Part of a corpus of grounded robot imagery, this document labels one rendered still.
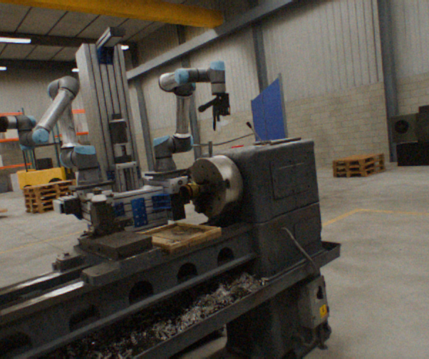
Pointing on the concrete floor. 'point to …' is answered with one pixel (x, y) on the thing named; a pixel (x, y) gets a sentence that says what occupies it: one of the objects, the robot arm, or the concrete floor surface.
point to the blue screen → (270, 112)
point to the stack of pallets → (45, 195)
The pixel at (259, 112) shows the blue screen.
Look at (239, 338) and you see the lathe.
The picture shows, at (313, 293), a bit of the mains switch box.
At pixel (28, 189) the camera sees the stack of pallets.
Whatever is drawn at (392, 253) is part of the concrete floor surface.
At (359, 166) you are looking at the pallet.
